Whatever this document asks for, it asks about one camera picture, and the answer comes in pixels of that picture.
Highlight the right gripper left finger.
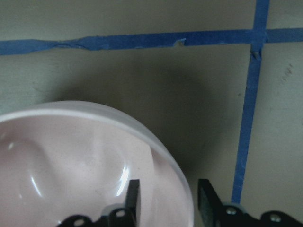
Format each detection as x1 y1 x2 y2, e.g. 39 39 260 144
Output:
58 179 140 227

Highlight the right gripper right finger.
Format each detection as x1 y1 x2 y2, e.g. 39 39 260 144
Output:
197 179 303 227

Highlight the pink bowl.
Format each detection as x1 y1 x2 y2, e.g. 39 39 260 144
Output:
0 101 194 227

